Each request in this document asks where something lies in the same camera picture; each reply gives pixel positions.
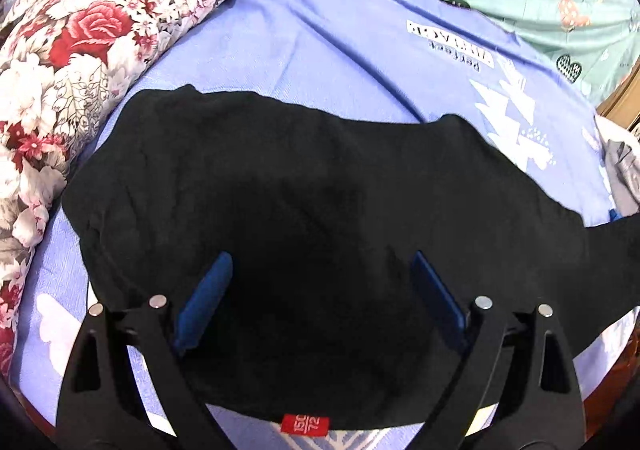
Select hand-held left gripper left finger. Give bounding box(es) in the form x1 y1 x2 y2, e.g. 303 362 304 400
56 251 236 450

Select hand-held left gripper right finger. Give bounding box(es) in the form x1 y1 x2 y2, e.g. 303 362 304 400
410 251 587 450

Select black pants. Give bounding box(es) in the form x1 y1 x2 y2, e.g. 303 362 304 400
61 84 640 433

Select grey garment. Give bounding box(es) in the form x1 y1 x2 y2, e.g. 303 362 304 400
605 140 640 216

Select white cloth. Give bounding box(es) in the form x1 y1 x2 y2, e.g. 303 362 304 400
595 115 640 151

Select blue printed bedsheet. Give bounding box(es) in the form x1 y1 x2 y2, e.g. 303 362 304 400
10 0 640 450

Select floral quilt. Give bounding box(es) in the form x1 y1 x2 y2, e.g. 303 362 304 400
0 0 278 376

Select light wooden bed frame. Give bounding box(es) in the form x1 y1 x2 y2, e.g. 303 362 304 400
597 75 640 131

